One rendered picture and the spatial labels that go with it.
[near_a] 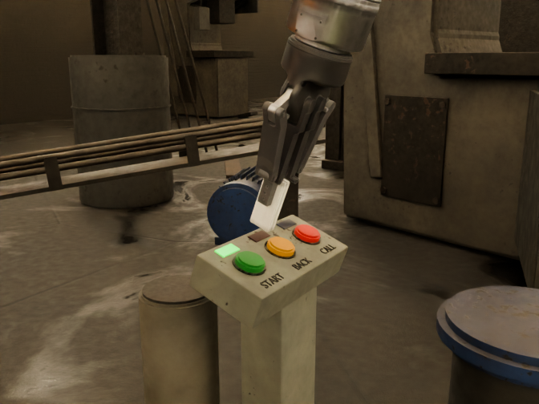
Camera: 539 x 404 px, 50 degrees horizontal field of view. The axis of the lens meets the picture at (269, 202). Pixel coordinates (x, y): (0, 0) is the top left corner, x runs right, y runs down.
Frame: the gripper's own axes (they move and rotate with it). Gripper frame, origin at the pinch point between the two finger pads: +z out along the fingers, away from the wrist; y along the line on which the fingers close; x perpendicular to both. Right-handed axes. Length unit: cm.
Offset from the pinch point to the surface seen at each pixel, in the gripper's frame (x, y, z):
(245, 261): 0.3, 1.8, 8.3
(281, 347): 7.7, -2.3, 19.5
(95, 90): -210, -161, 79
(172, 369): -5.4, 2.3, 31.2
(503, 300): 28, -47, 18
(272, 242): -0.6, -5.9, 8.3
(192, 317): -6.1, -0.2, 22.9
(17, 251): -161, -86, 134
